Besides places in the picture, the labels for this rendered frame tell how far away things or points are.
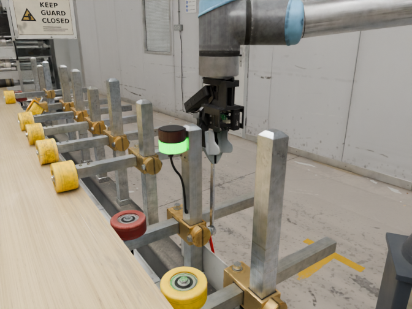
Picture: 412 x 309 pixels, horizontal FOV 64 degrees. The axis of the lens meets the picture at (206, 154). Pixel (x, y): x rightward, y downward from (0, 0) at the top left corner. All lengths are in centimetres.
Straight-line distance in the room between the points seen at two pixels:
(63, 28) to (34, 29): 22
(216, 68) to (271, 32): 13
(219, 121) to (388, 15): 48
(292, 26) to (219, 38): 15
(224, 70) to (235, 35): 7
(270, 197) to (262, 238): 8
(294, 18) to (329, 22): 18
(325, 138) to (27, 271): 334
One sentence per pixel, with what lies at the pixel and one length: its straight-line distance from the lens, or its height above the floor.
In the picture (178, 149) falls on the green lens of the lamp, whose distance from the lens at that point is 70.
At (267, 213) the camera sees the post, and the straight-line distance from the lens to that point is 57.
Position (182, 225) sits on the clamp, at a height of 86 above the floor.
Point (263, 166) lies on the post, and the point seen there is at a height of 110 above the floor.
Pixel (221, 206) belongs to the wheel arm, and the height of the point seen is 86.
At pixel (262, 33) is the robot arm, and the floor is 130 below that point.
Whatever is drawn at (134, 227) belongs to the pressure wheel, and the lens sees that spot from 76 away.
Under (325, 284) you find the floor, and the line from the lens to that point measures 209.
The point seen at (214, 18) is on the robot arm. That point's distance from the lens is 72.
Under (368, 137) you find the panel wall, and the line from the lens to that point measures 352.
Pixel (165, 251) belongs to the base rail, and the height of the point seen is 70.
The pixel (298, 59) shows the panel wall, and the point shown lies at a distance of 383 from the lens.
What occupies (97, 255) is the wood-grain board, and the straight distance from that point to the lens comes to 70.
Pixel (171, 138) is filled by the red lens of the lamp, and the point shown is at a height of 110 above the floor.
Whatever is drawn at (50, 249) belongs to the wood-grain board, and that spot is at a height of 90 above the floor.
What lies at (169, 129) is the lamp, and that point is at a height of 111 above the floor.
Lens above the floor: 130
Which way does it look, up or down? 20 degrees down
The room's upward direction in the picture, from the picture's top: straight up
